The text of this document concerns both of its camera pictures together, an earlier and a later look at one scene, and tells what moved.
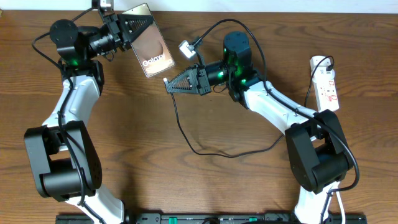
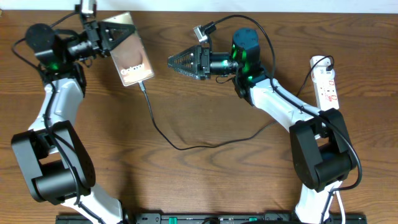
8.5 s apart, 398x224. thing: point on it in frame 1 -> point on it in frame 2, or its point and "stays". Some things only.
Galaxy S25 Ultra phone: (149, 46) -> (129, 53)
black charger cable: (252, 152) -> (171, 143)
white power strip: (323, 70) stays
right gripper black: (198, 80) -> (199, 53)
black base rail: (213, 218) stays
